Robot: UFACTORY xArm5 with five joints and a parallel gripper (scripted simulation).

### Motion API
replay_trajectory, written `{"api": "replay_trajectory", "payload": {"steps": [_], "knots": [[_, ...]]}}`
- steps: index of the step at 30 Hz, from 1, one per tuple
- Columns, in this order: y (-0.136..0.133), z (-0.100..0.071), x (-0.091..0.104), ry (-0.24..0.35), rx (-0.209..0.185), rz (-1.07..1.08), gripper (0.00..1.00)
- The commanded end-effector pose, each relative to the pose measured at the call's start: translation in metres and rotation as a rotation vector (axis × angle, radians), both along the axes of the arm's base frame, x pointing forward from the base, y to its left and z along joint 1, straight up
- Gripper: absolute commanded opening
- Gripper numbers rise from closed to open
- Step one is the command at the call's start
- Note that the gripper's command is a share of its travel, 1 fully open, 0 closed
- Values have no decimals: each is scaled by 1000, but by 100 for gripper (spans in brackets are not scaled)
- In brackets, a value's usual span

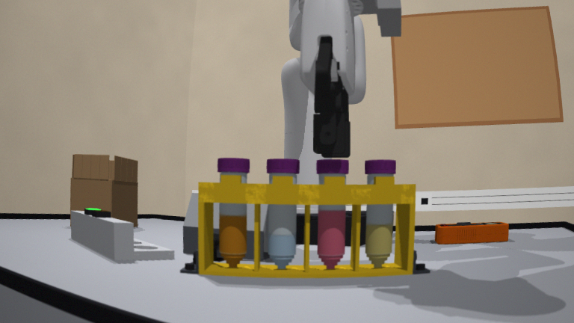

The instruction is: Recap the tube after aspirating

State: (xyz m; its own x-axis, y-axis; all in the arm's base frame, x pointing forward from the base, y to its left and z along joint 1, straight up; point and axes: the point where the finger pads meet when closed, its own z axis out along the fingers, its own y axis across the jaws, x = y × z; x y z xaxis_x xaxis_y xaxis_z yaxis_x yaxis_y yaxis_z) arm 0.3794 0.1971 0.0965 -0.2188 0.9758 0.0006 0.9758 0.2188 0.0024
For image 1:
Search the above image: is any black table edge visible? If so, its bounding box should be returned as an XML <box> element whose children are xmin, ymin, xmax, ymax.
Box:
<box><xmin>0</xmin><ymin>213</ymin><xmax>574</xmax><ymax>323</ymax></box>

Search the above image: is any brown cardboard box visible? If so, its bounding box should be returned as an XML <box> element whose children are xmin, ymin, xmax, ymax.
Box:
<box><xmin>70</xmin><ymin>154</ymin><xmax>138</xmax><ymax>227</ymax></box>

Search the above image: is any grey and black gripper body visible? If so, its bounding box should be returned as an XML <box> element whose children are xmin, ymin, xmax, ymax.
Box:
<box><xmin>299</xmin><ymin>0</ymin><xmax>363</xmax><ymax>96</ymax></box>

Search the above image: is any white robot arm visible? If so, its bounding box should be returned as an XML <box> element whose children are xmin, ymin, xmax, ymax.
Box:
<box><xmin>281</xmin><ymin>0</ymin><xmax>401</xmax><ymax>185</ymax></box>

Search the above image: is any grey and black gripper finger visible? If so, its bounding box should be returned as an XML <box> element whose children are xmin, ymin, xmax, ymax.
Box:
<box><xmin>321</xmin><ymin>86</ymin><xmax>351</xmax><ymax>158</ymax></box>
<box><xmin>313</xmin><ymin>36</ymin><xmax>345</xmax><ymax>154</ymax></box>

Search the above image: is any grey button housing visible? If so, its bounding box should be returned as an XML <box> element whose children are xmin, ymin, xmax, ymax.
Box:
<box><xmin>183</xmin><ymin>193</ymin><xmax>270</xmax><ymax>262</ymax></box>

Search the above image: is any purple screw cap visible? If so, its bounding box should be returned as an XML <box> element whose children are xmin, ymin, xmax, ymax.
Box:
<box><xmin>267</xmin><ymin>159</ymin><xmax>300</xmax><ymax>174</ymax></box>
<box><xmin>316</xmin><ymin>159</ymin><xmax>349</xmax><ymax>174</ymax></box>
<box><xmin>365</xmin><ymin>160</ymin><xmax>396</xmax><ymax>174</ymax></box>
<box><xmin>217</xmin><ymin>158</ymin><xmax>250</xmax><ymax>173</ymax></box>

